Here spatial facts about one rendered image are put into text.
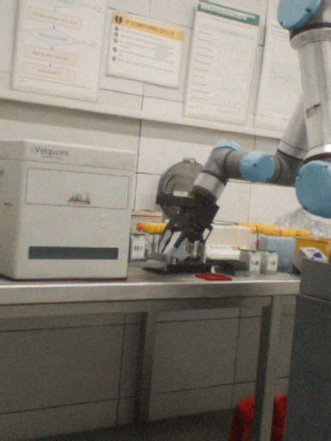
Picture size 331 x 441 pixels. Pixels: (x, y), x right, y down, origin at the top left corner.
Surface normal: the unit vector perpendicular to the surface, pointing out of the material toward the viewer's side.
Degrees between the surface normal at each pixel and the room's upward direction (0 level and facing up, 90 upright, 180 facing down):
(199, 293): 90
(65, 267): 90
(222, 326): 90
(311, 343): 90
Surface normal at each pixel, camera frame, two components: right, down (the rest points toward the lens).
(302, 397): -0.82, -0.04
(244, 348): 0.57, 0.09
